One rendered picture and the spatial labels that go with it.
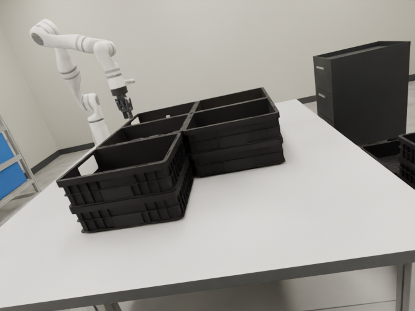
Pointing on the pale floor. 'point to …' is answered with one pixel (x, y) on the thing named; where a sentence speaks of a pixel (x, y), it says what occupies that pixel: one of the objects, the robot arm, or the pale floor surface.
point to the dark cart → (364, 90)
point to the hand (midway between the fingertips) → (128, 116)
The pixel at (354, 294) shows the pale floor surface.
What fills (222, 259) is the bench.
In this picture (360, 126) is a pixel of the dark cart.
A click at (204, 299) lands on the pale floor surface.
